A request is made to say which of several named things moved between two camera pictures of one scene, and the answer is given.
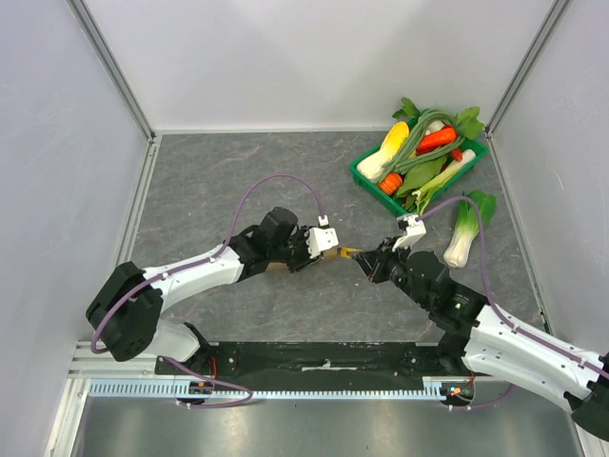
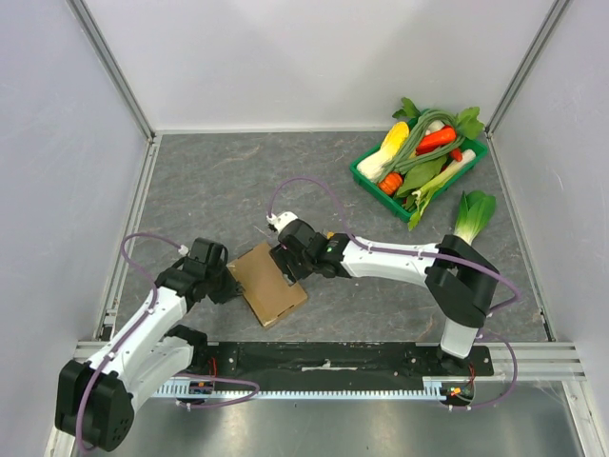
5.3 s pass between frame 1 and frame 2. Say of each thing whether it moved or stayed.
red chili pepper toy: stayed
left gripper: moved
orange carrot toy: stayed
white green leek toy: stayed
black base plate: stayed
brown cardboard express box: moved
